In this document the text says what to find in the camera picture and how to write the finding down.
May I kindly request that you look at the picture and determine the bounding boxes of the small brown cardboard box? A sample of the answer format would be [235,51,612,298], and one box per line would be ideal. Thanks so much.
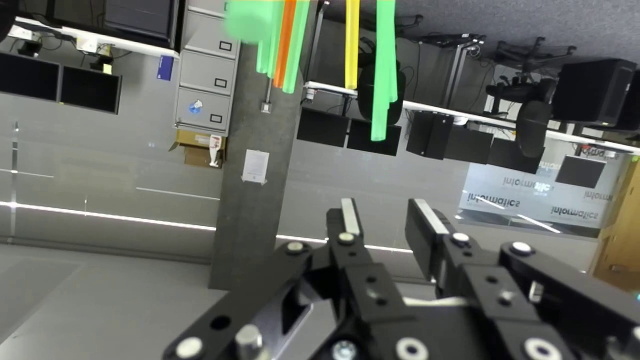
[166,128,229,169]

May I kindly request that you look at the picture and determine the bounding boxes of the white paper label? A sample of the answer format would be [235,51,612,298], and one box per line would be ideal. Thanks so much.
[240,147,273,186]

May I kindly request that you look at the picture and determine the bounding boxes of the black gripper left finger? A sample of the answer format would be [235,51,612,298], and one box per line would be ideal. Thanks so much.
[163,196,407,360]

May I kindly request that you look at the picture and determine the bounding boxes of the wooden door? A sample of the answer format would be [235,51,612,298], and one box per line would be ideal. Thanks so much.
[589,155,640,293]

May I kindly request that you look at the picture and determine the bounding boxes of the dark grey pillar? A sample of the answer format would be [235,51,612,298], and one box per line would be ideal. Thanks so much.
[207,35,324,292]

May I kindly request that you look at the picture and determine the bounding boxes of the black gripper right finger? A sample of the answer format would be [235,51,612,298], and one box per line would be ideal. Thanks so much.
[407,198,640,360]

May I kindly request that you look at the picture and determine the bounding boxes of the black equipment cases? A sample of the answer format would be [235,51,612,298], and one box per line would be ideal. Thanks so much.
[404,107,538,175]

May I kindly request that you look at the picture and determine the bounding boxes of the black monitor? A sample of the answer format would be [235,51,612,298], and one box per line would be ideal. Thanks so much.
[0,50,64,98]
[59,64,124,115]
[98,0,185,50]

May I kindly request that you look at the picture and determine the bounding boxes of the grey filing cabinet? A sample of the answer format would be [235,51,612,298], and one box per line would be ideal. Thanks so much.
[173,0,245,136]

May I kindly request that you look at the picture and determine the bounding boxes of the white printed banner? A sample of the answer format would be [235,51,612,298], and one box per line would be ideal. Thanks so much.
[456,150,634,234]

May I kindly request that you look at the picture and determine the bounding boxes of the yellow plastic straw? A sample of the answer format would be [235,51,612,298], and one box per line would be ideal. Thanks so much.
[343,0,363,92]

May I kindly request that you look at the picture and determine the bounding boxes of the orange plastic straw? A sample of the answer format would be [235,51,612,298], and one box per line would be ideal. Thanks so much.
[275,0,300,89]

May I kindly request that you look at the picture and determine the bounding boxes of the black office chair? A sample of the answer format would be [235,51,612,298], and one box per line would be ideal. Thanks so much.
[484,35,577,160]

